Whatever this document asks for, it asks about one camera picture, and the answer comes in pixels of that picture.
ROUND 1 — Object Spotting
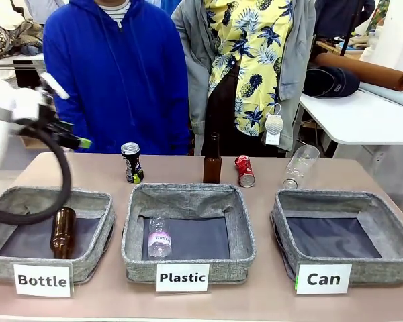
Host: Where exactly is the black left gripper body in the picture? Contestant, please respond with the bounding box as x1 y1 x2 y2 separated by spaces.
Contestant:
35 87 64 143

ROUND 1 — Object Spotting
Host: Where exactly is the person in yellow pineapple shirt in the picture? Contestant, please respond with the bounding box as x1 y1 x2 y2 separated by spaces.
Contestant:
171 0 317 158

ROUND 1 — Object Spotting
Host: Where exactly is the person in blue hoodie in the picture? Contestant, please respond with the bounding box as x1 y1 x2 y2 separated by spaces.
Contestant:
42 0 191 156

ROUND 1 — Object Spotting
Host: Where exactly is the light blue rolled sheet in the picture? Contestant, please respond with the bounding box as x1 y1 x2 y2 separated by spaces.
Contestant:
358 81 403 109

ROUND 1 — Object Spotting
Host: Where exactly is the navy baseball cap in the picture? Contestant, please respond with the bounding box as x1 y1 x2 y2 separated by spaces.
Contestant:
302 66 361 99

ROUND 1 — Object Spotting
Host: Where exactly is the black corrugated cable hose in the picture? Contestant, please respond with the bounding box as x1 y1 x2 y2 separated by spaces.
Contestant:
0 125 72 226

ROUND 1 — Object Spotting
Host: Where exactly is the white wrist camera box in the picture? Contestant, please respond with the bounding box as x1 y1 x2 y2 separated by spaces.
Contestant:
40 72 71 101

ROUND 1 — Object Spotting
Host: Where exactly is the white sign reading Can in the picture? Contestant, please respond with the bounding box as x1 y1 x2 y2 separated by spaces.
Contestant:
295 264 353 296

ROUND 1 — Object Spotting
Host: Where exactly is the grey fabric basket bottle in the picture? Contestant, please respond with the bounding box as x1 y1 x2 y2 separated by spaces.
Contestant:
0 186 116 285

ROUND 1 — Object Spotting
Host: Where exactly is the grey fabric basket can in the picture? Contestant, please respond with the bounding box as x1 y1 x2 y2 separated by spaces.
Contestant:
270 189 403 288

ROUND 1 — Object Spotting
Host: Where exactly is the brown glass bottle slim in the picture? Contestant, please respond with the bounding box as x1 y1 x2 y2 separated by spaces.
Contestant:
202 132 222 184

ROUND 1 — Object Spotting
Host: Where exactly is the clear plastic bottle pink label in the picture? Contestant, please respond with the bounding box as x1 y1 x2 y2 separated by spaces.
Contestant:
147 217 173 261

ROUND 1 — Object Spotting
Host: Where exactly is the brown glass bottle wide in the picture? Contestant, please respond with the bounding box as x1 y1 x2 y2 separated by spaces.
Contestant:
50 207 77 260

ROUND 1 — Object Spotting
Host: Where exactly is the pile of patterned clothes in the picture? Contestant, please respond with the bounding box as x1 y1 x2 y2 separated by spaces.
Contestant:
0 15 45 57

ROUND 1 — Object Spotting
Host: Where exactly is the round silver hang tag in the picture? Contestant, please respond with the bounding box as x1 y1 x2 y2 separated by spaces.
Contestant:
264 103 285 135

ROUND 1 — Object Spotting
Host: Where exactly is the grey fabric basket plastic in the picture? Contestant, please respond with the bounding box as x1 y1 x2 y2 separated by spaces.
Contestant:
121 182 257 284

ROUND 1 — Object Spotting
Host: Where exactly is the white side table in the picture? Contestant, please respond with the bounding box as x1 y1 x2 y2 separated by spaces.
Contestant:
298 87 403 189

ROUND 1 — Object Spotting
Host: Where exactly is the red drink can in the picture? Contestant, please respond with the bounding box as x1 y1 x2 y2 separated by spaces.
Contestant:
234 154 257 189

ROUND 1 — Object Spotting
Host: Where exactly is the white sign reading Bottle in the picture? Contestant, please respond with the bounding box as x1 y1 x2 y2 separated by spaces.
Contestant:
13 263 73 298

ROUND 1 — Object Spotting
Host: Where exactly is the brown rolled mat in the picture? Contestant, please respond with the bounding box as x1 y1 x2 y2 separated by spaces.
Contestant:
314 52 403 92

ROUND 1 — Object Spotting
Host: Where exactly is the black drink can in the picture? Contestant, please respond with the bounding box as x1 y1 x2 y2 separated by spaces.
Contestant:
120 142 145 185

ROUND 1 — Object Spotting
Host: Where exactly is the person in dark clothes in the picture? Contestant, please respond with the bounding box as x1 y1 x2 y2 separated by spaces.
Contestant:
314 0 377 40

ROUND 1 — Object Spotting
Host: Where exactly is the white sign reading Plastic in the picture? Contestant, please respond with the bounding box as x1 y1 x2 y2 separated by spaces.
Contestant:
155 263 211 293

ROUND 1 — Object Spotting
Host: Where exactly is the clear plastic bottle unlabelled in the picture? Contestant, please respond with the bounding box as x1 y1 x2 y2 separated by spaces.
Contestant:
282 144 321 190

